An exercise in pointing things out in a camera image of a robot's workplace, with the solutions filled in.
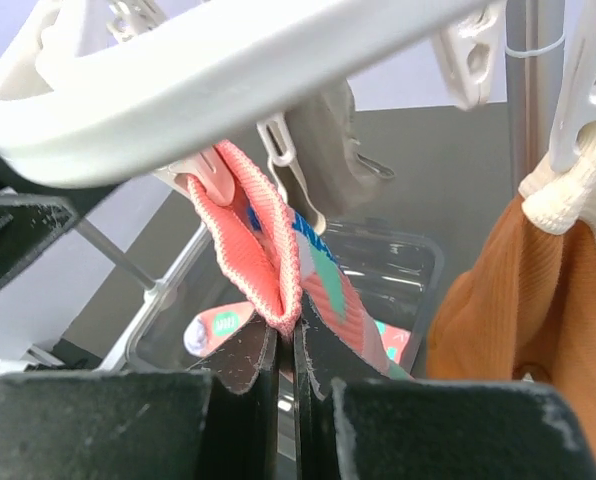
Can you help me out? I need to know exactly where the silver clothes rack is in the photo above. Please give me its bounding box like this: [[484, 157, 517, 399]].
[[72, 0, 579, 321]]

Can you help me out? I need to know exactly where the white plastic clip hanger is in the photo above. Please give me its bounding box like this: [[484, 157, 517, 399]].
[[0, 0, 596, 206]]

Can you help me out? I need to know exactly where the orange beige sock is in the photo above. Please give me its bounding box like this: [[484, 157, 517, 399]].
[[425, 117, 596, 480]]

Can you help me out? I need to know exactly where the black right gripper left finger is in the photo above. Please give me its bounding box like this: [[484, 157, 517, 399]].
[[0, 319, 278, 479]]

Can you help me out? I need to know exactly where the pink patterned sock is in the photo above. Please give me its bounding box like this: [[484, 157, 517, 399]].
[[185, 141, 409, 379], [183, 301, 254, 357]]

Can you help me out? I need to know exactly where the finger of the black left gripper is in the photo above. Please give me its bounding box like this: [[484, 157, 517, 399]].
[[0, 157, 118, 290]]

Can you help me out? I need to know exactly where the clear plastic bin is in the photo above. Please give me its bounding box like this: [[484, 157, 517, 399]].
[[100, 219, 444, 371]]

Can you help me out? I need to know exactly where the grey beige sock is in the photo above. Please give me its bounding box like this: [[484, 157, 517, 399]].
[[257, 80, 395, 234]]

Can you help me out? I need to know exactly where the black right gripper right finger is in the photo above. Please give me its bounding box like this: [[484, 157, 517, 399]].
[[293, 298, 596, 479]]

